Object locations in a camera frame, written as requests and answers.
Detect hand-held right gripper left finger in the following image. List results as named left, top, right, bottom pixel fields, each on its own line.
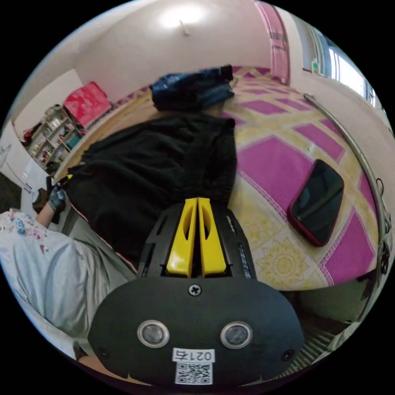
left=166, top=198, right=198, bottom=277

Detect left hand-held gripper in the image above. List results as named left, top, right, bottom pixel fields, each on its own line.
left=45, top=174, right=74, bottom=194

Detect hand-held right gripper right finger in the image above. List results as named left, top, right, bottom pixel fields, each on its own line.
left=197, top=198, right=228, bottom=277

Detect black pants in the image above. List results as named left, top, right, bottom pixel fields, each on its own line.
left=63, top=110, right=239, bottom=273

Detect person's left forearm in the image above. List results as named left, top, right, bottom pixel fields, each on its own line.
left=35, top=204, right=56, bottom=230

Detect person's left hand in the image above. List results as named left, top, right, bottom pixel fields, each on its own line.
left=47, top=186, right=67, bottom=214

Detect shelf with small items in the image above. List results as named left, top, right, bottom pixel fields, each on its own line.
left=21, top=104, right=86, bottom=174

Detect red storage bag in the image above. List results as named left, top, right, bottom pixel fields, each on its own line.
left=63, top=81, right=113, bottom=128

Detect person's body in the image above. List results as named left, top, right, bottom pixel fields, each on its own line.
left=0, top=208, right=138, bottom=360

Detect bed with pink yellow mat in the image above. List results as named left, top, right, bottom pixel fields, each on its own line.
left=54, top=65, right=385, bottom=291

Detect black smartphone in red case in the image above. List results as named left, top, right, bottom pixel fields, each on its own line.
left=287, top=159, right=345, bottom=247

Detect pile of clothes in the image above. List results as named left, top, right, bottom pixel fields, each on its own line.
left=150, top=65, right=236, bottom=112

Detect pink door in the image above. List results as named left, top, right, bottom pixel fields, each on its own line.
left=255, top=1, right=291, bottom=86

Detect window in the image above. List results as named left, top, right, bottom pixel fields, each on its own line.
left=303, top=22, right=379, bottom=109

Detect curved metal rail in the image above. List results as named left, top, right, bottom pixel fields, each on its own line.
left=304, top=94, right=390, bottom=280

